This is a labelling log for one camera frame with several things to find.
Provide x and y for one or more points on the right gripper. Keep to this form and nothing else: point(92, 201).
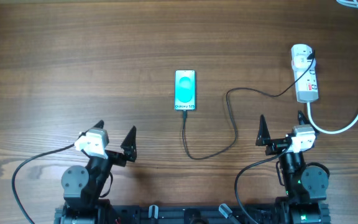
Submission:
point(276, 145)

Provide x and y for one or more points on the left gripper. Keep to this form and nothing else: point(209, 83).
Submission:
point(127, 147)

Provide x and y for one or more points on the cyan Galaxy smartphone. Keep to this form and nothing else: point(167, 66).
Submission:
point(185, 90)

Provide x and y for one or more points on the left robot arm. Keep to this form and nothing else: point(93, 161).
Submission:
point(83, 185)

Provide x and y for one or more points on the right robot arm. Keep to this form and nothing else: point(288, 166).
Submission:
point(305, 183)

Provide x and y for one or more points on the white USB charger adapter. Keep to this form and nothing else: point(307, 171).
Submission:
point(300, 62)

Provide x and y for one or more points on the white power strip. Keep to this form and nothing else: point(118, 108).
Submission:
point(306, 87)

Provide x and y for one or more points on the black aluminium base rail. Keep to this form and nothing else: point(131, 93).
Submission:
point(260, 213)

